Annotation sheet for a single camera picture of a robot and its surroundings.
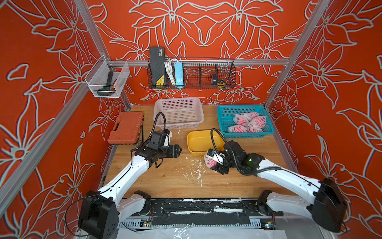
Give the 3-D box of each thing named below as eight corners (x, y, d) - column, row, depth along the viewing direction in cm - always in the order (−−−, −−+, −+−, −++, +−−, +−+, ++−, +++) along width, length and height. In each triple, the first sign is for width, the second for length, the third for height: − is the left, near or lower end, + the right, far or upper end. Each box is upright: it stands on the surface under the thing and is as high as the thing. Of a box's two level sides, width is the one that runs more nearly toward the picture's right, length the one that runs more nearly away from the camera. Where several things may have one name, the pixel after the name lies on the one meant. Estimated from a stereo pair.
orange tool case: (111, 147, 101) (106, 141, 95) (122, 118, 117) (119, 111, 111) (138, 146, 101) (135, 141, 95) (145, 118, 117) (143, 111, 111)
